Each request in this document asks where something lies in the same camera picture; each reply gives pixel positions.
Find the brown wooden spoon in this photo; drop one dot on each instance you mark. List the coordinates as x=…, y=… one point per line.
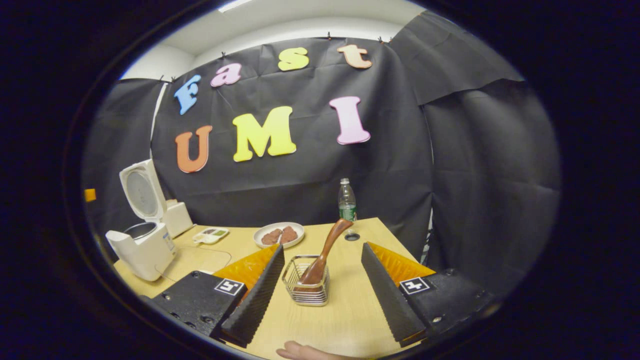
x=327, y=247

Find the long ceiling light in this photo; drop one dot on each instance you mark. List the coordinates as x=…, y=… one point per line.
x=234, y=5

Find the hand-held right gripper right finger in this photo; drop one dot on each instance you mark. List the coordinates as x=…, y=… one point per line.
x=390, y=300

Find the white toaster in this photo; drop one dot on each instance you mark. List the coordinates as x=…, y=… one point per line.
x=179, y=220

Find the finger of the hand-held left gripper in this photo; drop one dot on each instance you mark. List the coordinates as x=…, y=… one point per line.
x=90, y=195

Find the white rice cooker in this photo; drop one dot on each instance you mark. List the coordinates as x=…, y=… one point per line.
x=150, y=250

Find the white round plate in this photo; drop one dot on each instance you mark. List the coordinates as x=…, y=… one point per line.
x=277, y=246

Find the green label water bottle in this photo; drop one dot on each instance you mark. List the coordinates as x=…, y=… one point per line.
x=347, y=200

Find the black backdrop cloth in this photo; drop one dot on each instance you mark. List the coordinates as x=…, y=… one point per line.
x=400, y=150

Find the white divided grain dish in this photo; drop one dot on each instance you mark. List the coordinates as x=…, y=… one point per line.
x=210, y=235

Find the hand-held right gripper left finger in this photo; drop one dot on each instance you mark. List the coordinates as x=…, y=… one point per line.
x=255, y=305

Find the brown meat piece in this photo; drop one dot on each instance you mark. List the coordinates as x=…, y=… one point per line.
x=289, y=234
x=271, y=237

